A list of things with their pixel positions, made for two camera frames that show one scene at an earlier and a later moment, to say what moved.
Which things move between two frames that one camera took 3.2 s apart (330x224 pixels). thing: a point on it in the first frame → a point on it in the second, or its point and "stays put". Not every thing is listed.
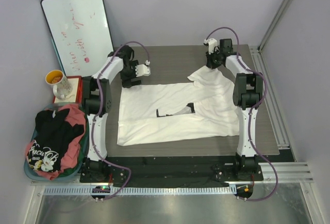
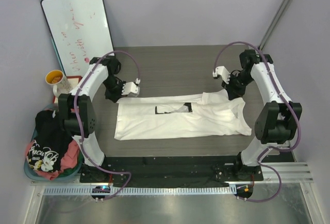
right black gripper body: [213, 63] → [232, 93]
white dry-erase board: [79, 29] stays put
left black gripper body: [131, 81] → [113, 96]
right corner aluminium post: [280, 12] stays put
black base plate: [171, 172] stays put
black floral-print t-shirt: [52, 131] stays put
